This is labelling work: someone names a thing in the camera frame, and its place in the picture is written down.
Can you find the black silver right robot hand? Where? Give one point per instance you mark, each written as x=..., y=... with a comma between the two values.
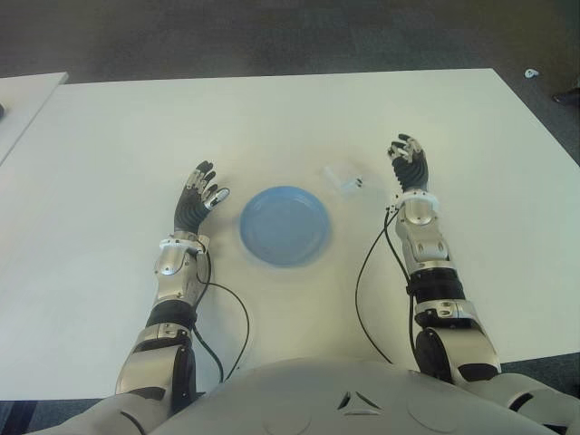
x=412, y=170

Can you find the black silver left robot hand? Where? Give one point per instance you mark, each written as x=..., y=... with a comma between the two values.
x=192, y=213

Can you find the white charger block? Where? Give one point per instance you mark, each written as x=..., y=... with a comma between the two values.
x=346, y=186

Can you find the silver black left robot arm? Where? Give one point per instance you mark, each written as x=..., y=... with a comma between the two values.
x=172, y=267

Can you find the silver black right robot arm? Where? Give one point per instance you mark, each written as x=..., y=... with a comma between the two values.
x=426, y=244

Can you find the blue round plate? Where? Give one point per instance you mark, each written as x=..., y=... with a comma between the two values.
x=285, y=226

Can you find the small white floor object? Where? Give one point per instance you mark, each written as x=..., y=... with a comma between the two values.
x=531, y=72

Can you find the black shoe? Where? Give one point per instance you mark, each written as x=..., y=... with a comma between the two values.
x=566, y=97

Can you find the white side table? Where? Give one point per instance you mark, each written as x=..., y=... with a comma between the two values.
x=22, y=99

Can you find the grey robot torso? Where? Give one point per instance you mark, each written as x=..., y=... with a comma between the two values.
x=317, y=399

